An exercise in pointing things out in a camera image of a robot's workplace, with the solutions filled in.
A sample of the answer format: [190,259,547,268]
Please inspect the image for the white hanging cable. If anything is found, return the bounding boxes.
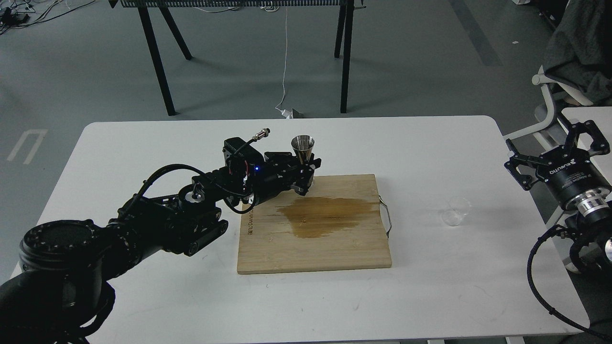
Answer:
[274,7,304,119]

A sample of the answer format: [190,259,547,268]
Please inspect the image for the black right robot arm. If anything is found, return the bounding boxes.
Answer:
[505,116,612,342]

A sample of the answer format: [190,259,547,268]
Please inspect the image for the white side table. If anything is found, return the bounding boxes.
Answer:
[561,106,612,183]

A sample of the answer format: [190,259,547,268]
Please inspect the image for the clear glass measuring cup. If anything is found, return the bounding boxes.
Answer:
[440,196,472,226]

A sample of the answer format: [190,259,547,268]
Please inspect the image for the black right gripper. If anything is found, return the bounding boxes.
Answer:
[504,117,612,210]

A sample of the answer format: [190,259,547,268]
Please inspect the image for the white office chair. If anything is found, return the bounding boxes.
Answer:
[503,66,594,151]

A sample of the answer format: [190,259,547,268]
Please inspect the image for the person in grey jacket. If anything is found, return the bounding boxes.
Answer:
[543,0,612,106]

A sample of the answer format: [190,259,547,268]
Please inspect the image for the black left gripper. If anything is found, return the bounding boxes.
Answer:
[242,151,322,205]

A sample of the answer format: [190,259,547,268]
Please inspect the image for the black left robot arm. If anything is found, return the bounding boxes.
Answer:
[1,129,321,344]

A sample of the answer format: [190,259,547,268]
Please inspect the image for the bamboo cutting board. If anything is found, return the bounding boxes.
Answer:
[237,174,392,275]

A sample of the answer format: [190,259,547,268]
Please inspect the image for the steel double jigger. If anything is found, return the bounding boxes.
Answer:
[291,135,315,165]

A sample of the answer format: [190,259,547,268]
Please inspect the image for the black metal frame table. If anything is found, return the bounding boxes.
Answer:
[107,0,367,118]

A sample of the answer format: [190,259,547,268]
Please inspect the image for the black floor cables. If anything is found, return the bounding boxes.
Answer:
[0,0,96,34]

